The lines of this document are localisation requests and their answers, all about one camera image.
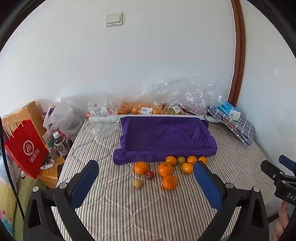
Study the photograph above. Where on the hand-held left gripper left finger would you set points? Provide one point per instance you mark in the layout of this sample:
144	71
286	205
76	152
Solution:
83	183

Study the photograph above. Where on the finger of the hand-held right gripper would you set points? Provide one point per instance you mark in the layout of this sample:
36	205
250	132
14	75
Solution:
270	169
288	161

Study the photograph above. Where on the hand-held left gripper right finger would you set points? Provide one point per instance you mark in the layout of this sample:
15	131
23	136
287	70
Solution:
208	185

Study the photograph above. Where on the pastel printed blanket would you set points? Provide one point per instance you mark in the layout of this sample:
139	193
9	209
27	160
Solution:
5	201

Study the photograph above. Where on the clear bag of oranges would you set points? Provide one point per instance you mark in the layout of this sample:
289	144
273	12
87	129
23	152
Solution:
136	108

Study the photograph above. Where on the wooden nightstand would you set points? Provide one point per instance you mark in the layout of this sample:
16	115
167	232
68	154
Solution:
49	178

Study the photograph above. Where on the purple towel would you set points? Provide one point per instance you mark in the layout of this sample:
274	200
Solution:
161	136

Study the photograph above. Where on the blue and white tissue pack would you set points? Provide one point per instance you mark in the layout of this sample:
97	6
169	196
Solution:
225	107

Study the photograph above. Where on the orange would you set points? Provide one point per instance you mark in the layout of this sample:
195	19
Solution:
169	182
187	167
192	159
141	167
171	160
165	169
203	159

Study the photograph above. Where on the large crumpled clear plastic bag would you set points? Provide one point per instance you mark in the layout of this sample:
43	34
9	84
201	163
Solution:
185	90

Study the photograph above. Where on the small red fruit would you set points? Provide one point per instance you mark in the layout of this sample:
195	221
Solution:
149	175

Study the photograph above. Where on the white plastic bag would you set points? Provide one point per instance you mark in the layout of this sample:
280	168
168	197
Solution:
61	115

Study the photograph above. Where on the plastic bottle with dark label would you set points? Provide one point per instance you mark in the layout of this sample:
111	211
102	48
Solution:
59	144

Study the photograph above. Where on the small yellow fruit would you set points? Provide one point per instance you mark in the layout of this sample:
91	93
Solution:
137	183

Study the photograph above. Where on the white light switch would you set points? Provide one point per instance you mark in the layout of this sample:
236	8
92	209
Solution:
113	19

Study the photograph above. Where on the brown wooden door frame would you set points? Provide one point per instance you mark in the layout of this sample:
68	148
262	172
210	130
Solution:
239	51

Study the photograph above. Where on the yellow-green round fruit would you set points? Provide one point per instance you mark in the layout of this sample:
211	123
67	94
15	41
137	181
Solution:
181	159

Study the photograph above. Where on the clear bag of small yellow fruits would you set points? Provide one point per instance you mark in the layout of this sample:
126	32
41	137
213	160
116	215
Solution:
172	109

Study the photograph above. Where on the red paper bag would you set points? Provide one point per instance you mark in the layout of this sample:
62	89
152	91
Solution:
23	150

